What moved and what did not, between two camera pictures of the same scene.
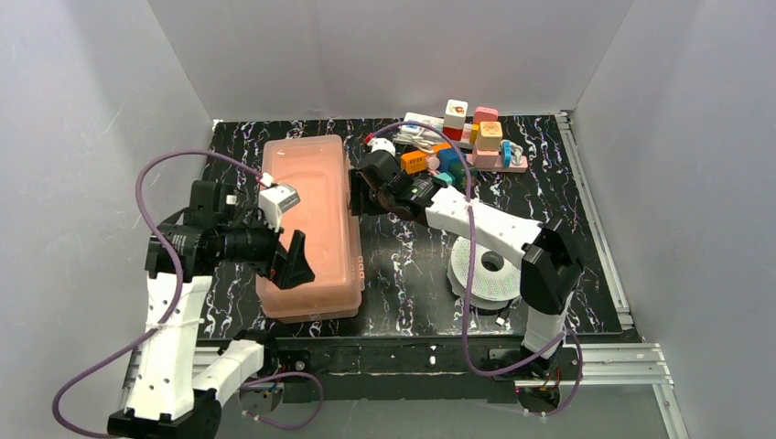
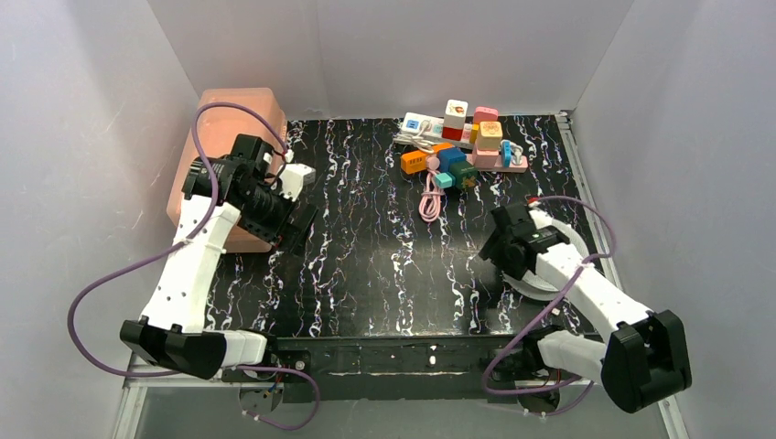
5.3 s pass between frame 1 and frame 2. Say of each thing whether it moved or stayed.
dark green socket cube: stayed
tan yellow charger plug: stayed
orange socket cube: stayed
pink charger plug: stayed
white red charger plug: stayed
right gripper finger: moved
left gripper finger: moved
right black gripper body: moved
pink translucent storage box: moved
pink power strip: stayed
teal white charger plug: stayed
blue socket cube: stayed
